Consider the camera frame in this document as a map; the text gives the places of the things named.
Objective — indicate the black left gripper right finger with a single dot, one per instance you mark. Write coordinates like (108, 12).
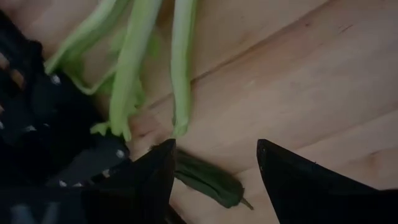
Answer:
(304, 193)

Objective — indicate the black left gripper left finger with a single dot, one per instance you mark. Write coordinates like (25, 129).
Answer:
(143, 186)

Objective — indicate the light green leek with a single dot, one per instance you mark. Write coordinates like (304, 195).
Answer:
(136, 62)

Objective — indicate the dark green chili pepper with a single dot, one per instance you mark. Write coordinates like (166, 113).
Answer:
(211, 186)

